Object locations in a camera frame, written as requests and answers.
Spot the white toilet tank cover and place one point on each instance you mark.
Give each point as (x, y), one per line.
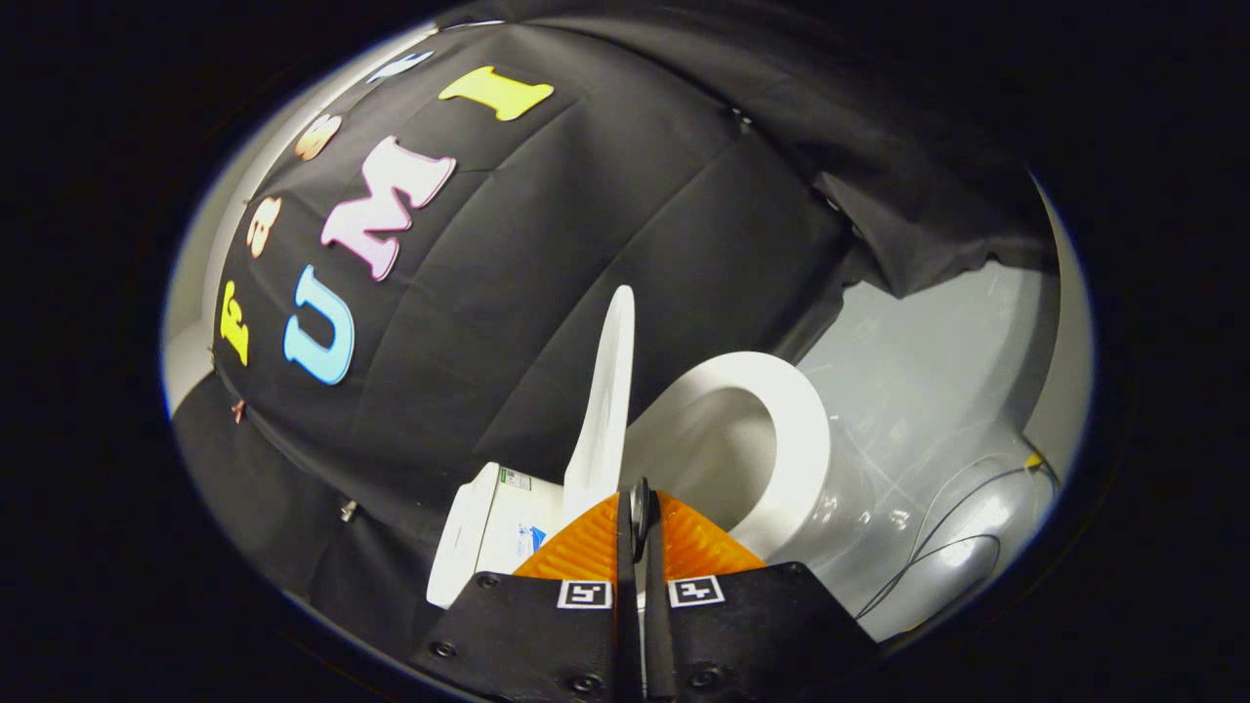
(453, 547)

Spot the black backdrop cloth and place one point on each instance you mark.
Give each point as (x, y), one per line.
(586, 195)

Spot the white toilet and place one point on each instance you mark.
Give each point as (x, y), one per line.
(488, 527)

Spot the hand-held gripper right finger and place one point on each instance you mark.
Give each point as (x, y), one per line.
(656, 635)

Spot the white toilet seat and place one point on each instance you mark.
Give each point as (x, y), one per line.
(806, 439)

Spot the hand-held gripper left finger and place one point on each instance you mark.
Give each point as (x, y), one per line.
(625, 625)

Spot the round black pull tab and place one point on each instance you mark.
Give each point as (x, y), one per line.
(640, 513)

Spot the white toilet lid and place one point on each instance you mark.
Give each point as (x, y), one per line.
(605, 410)

